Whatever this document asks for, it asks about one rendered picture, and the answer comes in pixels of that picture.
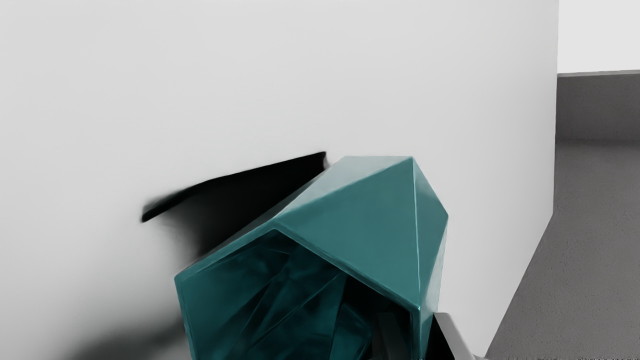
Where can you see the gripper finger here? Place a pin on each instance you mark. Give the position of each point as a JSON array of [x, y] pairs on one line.
[[450, 339]]

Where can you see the teal faceted mug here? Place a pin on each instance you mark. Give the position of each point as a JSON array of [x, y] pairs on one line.
[[360, 220]]

